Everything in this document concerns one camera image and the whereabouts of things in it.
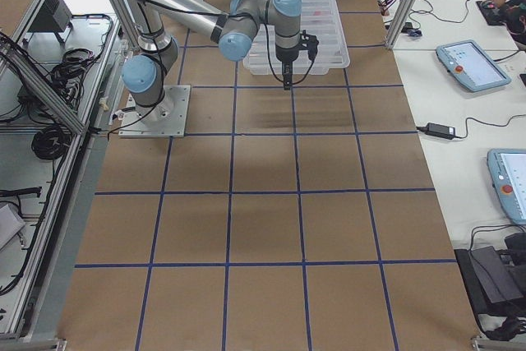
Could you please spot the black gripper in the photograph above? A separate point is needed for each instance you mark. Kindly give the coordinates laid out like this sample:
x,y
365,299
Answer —
x,y
284,55

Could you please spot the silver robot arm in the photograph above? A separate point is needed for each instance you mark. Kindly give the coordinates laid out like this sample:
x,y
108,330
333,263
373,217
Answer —
x,y
234,31

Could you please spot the grey electronics box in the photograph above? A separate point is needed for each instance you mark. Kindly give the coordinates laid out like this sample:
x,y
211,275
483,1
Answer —
x,y
55,17

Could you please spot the black power adapter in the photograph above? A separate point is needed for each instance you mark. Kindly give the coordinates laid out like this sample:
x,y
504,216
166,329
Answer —
x,y
441,131

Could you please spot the upper teach pendant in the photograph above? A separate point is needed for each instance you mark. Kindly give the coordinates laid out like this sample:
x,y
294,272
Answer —
x,y
471,66

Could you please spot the teach pendant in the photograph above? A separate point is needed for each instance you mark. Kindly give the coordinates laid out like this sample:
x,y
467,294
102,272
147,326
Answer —
x,y
471,66
507,170

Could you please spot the person at desk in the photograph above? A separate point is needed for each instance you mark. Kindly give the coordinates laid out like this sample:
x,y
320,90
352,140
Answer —
x,y
513,16

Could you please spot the lower teach pendant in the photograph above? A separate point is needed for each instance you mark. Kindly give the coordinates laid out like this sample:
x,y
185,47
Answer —
x,y
507,170

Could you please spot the black laptop bag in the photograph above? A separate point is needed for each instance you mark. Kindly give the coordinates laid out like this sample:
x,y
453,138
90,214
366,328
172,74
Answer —
x,y
494,280

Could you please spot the aluminium side rail frame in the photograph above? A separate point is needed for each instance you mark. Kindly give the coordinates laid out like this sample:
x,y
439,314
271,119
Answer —
x,y
51,94

